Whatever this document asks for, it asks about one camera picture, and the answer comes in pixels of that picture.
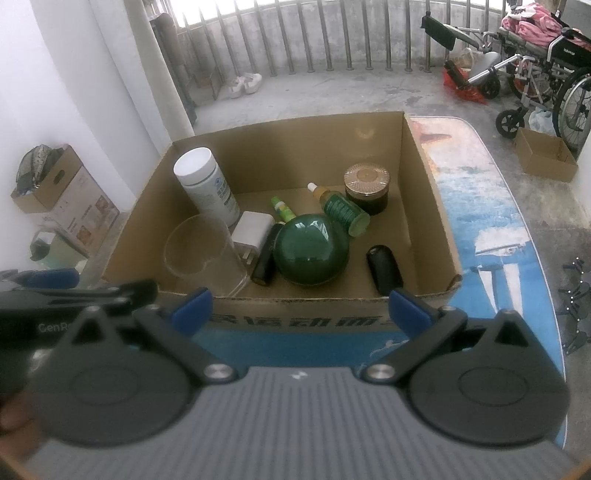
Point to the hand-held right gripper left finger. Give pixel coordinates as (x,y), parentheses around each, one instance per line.
(194,307)

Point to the white plastic bag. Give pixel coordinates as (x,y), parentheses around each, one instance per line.
(540,122)

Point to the round green glass bottle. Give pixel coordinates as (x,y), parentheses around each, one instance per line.
(309,251)

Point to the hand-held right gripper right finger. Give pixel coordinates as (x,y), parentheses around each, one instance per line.
(411,311)

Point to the pink cloth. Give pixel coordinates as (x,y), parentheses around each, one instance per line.
(531,23)

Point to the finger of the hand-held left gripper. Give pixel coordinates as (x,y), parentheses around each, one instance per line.
(124,290)
(51,278)

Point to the black folded rack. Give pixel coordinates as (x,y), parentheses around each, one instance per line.
(577,300)

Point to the white shoe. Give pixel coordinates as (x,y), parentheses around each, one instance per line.
(254,82)
(235,88)

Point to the grey frame with black pad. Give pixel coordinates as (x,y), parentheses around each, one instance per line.
(443,30)

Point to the white charger plug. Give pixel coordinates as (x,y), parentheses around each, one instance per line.
(249,230)

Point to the black slim tube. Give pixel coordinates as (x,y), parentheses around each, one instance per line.
(264,263)

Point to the black wheelchair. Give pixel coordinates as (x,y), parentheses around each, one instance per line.
(572,46)

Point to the clear jug with black lid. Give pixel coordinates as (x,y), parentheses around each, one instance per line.
(60,251)

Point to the brown cardboard box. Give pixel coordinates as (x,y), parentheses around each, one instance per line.
(300,152)

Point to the red plastic bag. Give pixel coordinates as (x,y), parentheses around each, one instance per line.
(461,90)

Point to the small open cardboard box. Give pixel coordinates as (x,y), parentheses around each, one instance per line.
(545,157)

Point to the clear plastic cup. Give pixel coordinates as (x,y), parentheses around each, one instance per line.
(203,263)

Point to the printed cardboard box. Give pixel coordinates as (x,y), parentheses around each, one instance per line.
(87,207)

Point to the metal balcony railing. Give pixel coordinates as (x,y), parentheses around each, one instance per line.
(389,55)

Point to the dark jar with gold lid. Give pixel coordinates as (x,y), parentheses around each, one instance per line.
(364,180)

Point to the dark green dropper bottle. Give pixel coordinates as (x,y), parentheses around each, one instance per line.
(341,210)

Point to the small light green bottle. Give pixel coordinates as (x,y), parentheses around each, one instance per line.
(282,210)

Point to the grey patterned bag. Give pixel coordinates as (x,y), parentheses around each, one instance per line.
(37,161)

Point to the black oval case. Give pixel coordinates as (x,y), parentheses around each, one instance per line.
(383,270)

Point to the white wrapped pipe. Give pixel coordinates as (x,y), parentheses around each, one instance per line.
(178,83)

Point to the white cylindrical bottle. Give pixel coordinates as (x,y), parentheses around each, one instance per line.
(203,184)

